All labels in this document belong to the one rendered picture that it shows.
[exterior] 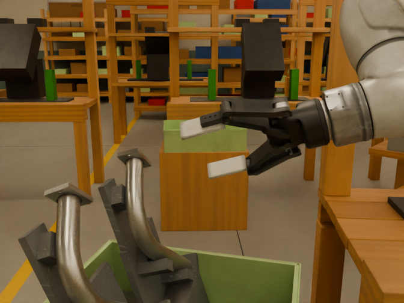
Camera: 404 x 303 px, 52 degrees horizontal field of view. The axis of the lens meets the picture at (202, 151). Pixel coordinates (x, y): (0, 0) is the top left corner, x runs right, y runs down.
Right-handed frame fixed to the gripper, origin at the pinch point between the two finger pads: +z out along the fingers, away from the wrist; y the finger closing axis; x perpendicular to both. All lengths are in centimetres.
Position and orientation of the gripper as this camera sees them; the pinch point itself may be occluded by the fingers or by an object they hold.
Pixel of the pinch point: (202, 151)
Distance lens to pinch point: 68.8
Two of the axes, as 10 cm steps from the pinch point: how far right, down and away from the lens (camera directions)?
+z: -9.4, 2.4, 2.3
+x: 0.8, 8.4, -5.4
